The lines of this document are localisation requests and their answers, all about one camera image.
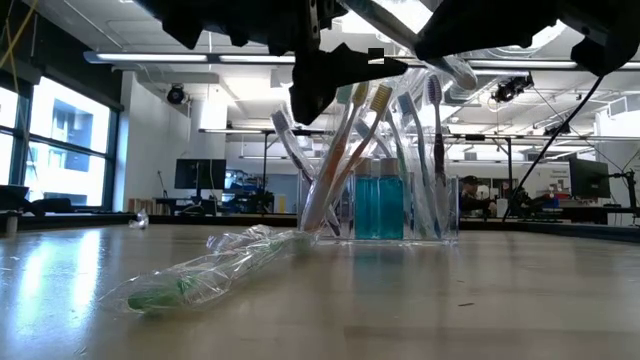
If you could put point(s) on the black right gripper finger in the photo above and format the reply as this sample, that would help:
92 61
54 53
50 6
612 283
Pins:
490 25

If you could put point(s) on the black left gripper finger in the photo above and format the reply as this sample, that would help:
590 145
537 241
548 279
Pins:
325 75

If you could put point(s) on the teal mouthwash bottle white cap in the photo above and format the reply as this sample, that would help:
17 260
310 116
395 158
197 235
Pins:
391 210
366 210

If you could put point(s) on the black overhead beam with lights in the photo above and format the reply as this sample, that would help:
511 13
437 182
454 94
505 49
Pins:
215 58

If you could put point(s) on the black computer monitor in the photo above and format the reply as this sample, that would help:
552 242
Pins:
200 173
590 177

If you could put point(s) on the person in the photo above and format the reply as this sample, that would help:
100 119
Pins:
470 197

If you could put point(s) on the clear acrylic organizer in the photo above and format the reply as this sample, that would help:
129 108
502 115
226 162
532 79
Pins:
452 210

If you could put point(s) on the brown boxes row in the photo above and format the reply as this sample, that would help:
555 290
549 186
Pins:
150 206

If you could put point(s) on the dark framed window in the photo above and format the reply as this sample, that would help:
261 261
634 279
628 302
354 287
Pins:
22 150

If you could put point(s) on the black ceiling camera cluster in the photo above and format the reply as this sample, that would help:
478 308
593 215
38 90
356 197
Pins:
510 89

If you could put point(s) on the black aluminium table frame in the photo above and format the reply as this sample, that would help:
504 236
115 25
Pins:
225 219

